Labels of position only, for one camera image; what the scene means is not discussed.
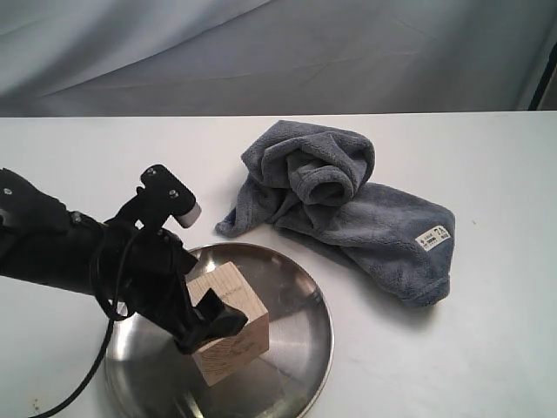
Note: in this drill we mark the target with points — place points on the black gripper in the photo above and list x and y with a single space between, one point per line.
142 271

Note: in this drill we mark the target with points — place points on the wooden cube block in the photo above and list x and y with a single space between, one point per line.
239 322

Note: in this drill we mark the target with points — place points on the grey-blue fleece towel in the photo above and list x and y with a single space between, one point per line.
314 181

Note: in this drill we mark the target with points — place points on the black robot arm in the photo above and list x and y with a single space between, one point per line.
45 243

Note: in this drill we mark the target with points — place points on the white printed clothing care label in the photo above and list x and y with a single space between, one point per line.
433 237

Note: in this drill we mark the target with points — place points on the round stainless steel plate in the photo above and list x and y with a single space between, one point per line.
146 376

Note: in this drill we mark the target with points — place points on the grey backdrop cloth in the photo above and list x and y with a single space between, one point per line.
217 58

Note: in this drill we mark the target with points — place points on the black backdrop stand pole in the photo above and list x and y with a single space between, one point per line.
544 81

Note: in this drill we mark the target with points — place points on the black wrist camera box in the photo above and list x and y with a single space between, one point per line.
162 195

